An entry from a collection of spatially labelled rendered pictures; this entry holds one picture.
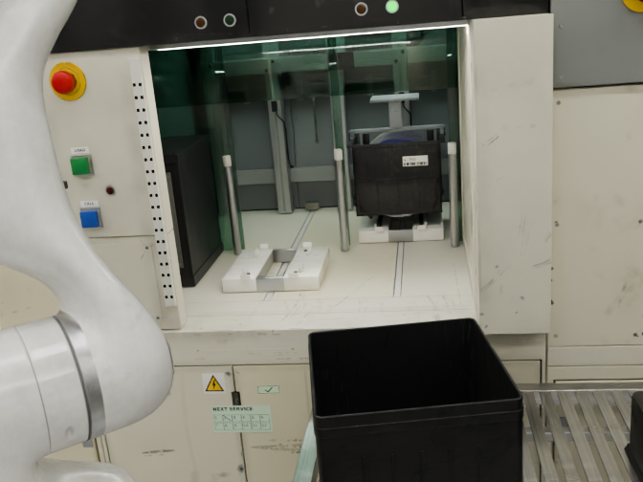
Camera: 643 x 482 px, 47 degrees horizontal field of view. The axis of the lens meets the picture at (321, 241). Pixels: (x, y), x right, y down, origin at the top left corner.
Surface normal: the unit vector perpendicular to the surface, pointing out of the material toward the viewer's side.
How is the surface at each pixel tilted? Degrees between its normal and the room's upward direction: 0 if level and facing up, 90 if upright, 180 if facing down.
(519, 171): 90
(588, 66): 90
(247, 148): 90
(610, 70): 90
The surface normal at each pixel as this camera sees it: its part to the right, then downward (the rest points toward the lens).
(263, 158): -0.12, 0.30
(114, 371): 0.49, -0.06
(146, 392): 0.69, 0.29
